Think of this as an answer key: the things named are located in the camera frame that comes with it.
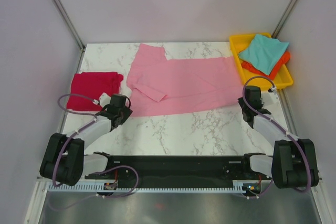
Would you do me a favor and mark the white slotted cable duct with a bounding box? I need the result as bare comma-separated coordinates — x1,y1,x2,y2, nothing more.
47,180,255,194

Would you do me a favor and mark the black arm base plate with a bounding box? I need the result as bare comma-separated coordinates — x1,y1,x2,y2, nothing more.
86,156,267,188

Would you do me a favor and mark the yellow plastic tray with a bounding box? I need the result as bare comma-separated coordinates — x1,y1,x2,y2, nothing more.
229,34,293,91

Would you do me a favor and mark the folded magenta t shirt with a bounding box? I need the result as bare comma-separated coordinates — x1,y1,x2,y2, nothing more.
66,72,123,111

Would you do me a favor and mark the left aluminium corner post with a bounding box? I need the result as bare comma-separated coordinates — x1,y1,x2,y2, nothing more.
36,0,86,50

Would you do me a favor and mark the aluminium frame rail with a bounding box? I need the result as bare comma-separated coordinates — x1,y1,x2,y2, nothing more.
36,174,324,183

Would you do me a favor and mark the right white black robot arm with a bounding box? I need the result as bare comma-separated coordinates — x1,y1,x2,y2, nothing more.
238,86,319,192

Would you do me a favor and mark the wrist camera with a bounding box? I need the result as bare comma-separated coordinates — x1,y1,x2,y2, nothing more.
92,92,111,107
261,91,279,113

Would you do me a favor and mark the teal folded t shirt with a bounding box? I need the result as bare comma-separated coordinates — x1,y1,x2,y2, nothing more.
238,34,289,75

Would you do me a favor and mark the right aluminium corner post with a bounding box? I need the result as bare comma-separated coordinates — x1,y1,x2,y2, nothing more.
271,0,299,38

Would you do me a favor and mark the aluminium corner post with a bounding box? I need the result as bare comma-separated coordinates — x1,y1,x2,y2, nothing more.
271,0,299,38
36,0,86,50

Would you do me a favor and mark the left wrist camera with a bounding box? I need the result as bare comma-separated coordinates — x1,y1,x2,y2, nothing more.
92,92,111,107

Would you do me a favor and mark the orange folded t shirt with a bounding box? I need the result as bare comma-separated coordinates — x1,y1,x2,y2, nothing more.
241,51,290,80

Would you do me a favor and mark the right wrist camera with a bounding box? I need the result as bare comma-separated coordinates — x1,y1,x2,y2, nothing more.
261,91,279,113

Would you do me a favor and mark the pink t shirt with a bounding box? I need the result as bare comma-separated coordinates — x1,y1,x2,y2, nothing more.
127,44,243,117

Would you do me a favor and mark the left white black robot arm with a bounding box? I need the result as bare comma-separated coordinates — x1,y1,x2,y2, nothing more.
39,93,132,187

